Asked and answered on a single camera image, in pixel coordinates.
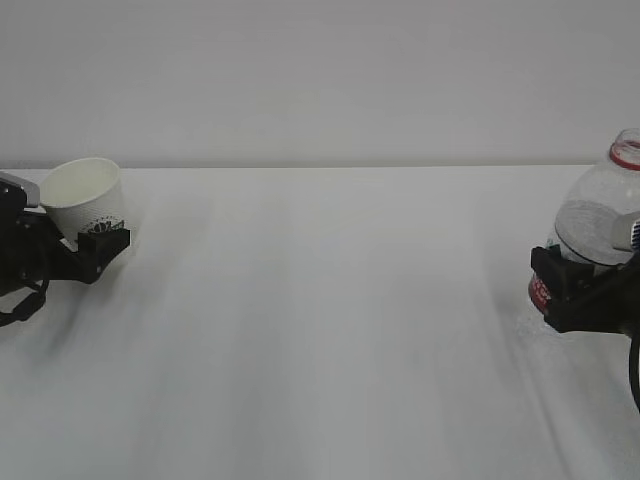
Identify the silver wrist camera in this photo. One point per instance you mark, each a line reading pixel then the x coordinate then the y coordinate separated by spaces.
pixel 625 232
pixel 31 189

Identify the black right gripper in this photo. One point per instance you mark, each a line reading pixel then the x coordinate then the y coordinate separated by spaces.
pixel 574 298

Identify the clear water bottle red label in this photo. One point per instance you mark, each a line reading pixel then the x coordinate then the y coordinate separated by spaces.
pixel 583 222

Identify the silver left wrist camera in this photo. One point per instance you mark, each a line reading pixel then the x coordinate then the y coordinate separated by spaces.
pixel 31 189

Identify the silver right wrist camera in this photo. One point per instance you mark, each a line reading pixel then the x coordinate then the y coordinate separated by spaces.
pixel 625 232

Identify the white paper cup green logo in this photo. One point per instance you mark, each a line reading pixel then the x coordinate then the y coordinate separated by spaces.
pixel 84 196

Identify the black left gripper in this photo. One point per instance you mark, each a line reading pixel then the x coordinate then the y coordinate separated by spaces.
pixel 25 249

